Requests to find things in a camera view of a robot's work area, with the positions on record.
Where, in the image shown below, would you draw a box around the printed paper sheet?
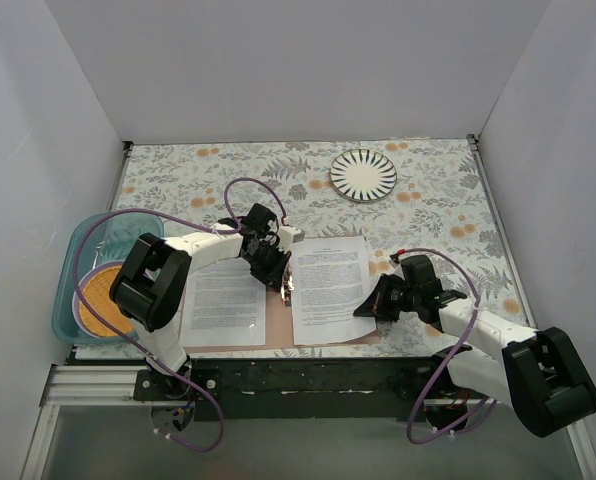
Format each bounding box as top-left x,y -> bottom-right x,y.
180,259 -> 266,348
290,235 -> 376,346

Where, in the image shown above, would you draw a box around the floral tablecloth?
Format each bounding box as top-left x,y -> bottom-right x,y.
75,139 -> 537,359

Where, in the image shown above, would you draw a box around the metal folder clip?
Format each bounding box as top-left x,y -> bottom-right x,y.
280,268 -> 294,307

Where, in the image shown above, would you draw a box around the orange woven coaster dish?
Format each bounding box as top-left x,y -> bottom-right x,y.
72,261 -> 135,340

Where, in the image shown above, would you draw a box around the teal plastic tray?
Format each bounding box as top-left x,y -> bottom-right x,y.
51,209 -> 165,344

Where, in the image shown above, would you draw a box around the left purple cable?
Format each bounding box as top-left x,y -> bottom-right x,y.
72,177 -> 288,453

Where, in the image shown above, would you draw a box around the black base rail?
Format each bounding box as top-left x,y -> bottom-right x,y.
132,355 -> 479,424

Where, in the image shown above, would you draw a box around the pink file folder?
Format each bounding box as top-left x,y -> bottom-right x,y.
180,279 -> 382,350

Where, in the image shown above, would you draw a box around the white plate blue stripes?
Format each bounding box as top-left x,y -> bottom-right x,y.
329,148 -> 398,203

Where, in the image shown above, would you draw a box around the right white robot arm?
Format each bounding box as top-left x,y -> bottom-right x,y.
353,248 -> 596,438

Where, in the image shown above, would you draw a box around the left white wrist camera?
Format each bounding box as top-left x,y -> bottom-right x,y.
277,225 -> 304,251

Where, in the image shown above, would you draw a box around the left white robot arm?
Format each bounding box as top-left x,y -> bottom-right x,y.
109,203 -> 304,400

